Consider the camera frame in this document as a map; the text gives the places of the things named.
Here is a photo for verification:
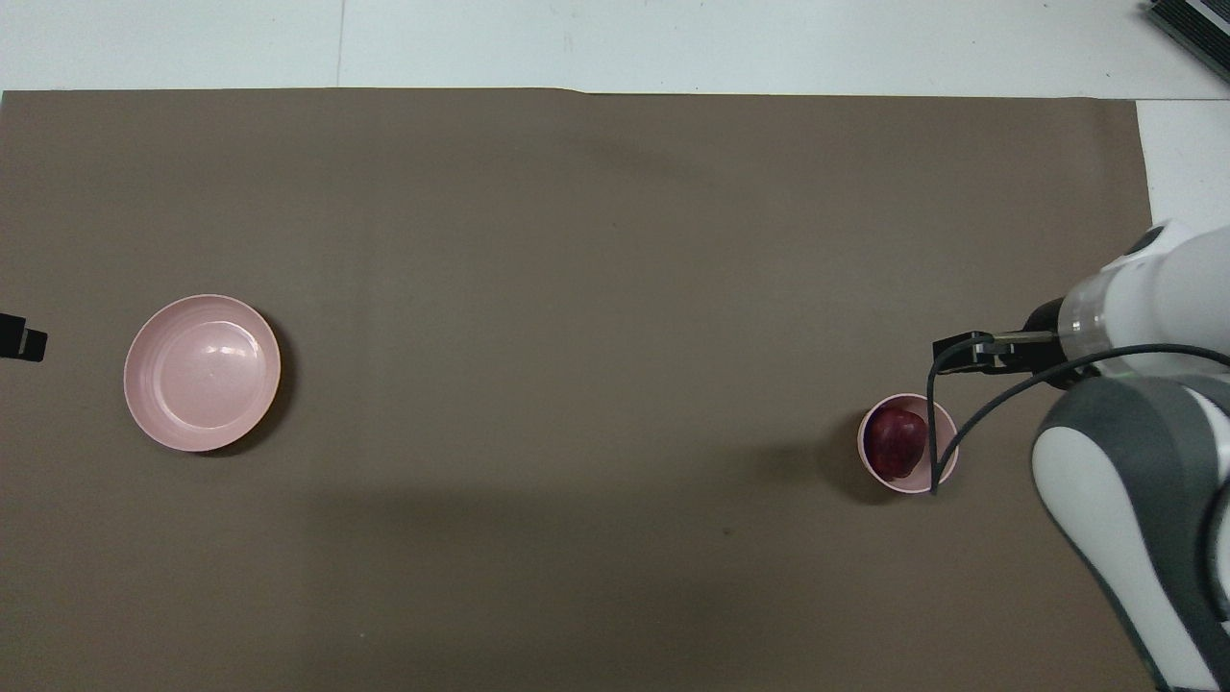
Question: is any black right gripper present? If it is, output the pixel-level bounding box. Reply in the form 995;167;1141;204
930;296;1098;392

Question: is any dark red apple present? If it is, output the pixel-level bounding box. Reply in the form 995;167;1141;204
864;405;931;481

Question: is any pink bowl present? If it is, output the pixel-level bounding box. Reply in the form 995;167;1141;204
856;391;960;495

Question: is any pink plate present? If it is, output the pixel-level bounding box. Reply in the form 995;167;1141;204
123;293;283;454

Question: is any brown paper table mat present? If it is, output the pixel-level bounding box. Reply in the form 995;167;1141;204
0;87;1208;692

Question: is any black ribbed device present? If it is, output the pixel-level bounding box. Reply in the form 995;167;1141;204
1145;0;1230;84

